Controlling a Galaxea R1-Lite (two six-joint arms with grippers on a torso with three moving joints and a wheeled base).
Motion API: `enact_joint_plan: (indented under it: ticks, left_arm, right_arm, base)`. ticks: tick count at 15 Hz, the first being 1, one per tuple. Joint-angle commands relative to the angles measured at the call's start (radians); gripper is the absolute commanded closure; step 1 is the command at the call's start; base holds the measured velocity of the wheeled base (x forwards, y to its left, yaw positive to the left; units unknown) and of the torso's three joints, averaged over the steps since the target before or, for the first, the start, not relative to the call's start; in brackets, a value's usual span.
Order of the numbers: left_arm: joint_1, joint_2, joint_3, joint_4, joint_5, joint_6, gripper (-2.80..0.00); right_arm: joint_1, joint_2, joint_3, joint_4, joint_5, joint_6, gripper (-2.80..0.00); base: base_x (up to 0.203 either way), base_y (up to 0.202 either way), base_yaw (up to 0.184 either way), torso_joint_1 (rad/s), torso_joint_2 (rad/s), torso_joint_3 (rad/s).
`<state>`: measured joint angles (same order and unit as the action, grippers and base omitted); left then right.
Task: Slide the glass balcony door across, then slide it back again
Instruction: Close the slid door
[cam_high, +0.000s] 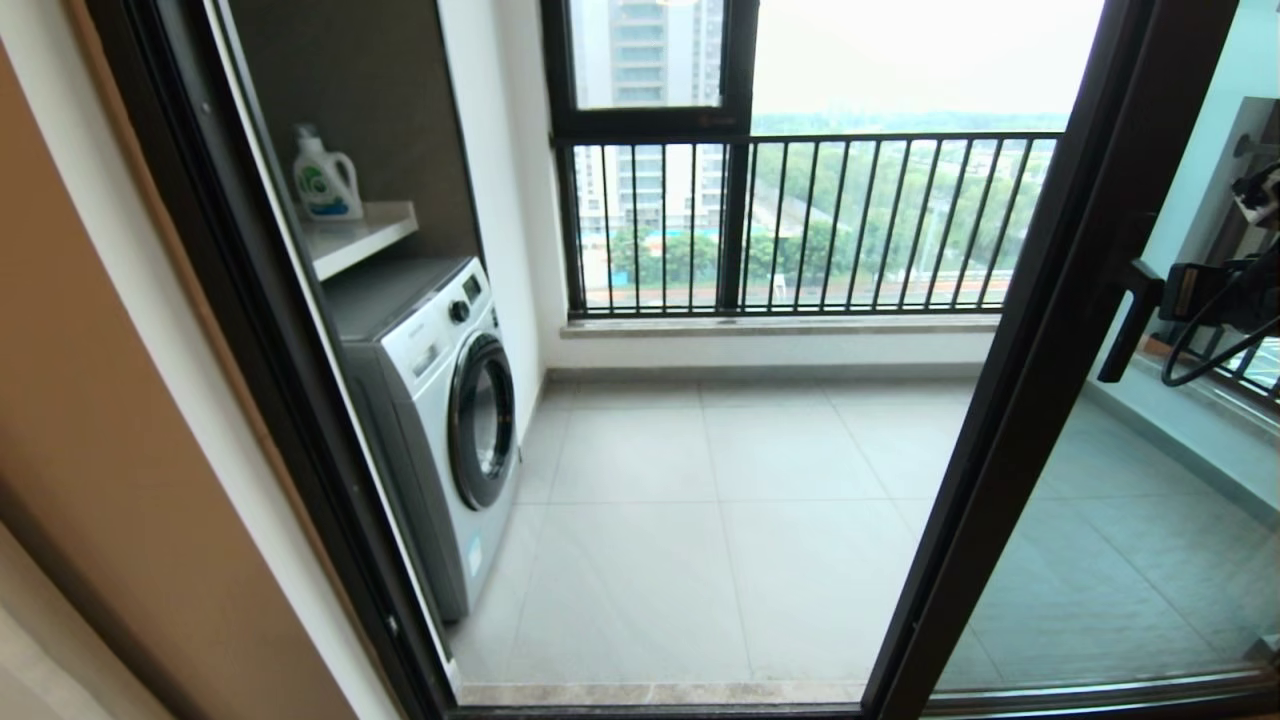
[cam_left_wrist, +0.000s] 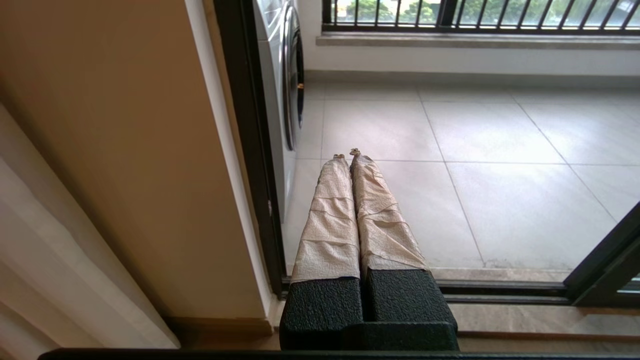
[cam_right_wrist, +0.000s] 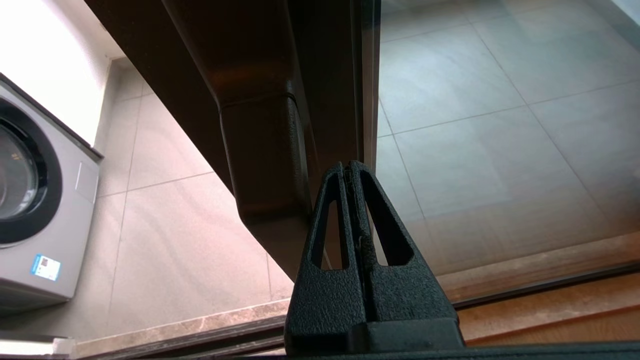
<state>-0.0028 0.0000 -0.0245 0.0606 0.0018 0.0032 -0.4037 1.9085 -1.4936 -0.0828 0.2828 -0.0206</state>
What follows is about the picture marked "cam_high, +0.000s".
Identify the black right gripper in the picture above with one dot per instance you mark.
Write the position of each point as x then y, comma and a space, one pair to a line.
1260, 295

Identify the dark framed sliding glass door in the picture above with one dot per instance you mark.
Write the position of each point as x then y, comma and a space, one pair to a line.
1050, 300

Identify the stone window sill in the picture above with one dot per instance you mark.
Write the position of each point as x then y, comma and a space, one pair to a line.
780, 326

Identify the stone door threshold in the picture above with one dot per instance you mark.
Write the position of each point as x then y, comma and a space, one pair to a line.
650, 693

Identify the silver front-load washing machine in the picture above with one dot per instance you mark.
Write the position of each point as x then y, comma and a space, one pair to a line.
440, 400

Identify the built-in laundry cabinet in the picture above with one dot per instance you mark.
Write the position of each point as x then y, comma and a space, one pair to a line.
380, 100

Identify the white cabinet shelf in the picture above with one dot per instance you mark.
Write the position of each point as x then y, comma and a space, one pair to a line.
360, 235

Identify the white laundry detergent bottle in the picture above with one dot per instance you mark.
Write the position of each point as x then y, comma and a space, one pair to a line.
325, 185

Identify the beige curtain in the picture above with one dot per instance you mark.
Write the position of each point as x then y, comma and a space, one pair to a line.
40, 660

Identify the white right camera plug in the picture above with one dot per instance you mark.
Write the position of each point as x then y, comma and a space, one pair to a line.
1262, 200

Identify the dark window frame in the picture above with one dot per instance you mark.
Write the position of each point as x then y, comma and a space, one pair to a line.
650, 125

